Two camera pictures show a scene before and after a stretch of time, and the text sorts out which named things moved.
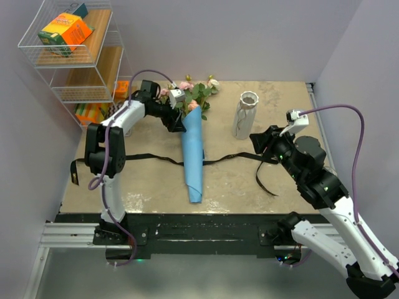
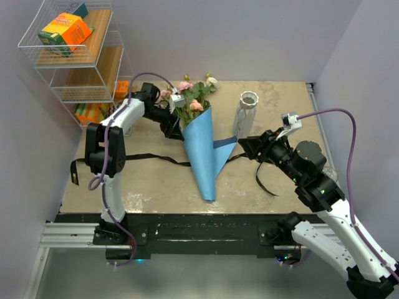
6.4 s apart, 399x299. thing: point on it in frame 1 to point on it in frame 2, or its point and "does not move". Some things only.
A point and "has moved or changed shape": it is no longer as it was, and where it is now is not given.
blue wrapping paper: (192, 120) has moved or changed shape
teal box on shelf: (81, 11) does not move
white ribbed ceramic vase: (245, 114) does not move
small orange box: (121, 90) does not move
